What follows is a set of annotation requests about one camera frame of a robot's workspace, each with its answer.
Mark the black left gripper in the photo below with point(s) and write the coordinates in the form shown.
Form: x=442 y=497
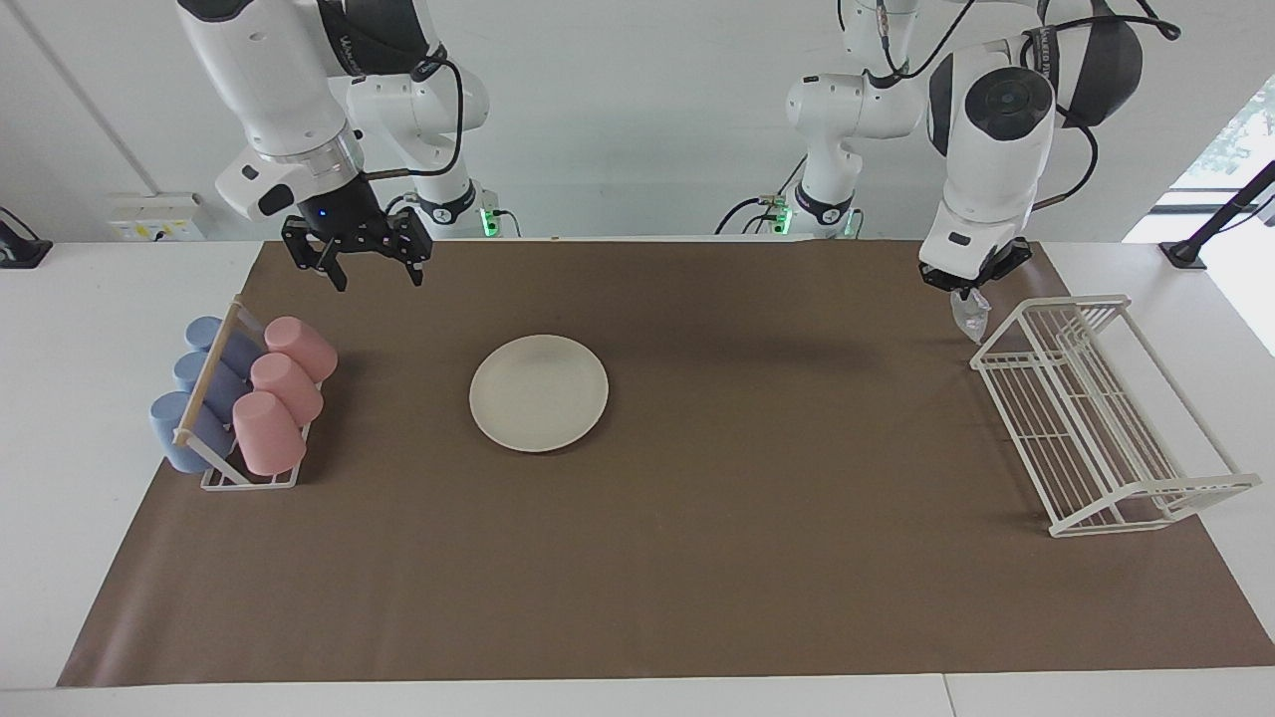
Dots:
x=981 y=277

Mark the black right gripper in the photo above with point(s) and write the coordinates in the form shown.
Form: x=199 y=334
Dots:
x=349 y=224

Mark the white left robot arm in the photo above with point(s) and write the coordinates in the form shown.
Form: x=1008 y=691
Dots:
x=996 y=159

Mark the cream round plate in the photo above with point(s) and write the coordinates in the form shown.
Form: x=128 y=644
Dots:
x=539 y=393

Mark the pink plastic cup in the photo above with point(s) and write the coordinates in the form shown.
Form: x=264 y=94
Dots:
x=289 y=388
x=267 y=438
x=304 y=344

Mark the blue plastic cup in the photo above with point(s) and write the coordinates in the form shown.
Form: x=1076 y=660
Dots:
x=194 y=373
x=204 y=334
x=174 y=433

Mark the cup holder with wooden bar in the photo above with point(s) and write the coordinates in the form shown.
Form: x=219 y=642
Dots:
x=204 y=378

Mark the black angled stand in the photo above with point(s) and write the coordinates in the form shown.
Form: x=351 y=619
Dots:
x=1185 y=251

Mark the brown table mat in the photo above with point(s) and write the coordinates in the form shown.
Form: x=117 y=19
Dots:
x=697 y=558

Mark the white wall power outlet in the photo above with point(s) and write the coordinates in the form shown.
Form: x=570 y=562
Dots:
x=154 y=219

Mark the black clamp mount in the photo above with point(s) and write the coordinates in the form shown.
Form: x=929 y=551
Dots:
x=20 y=249

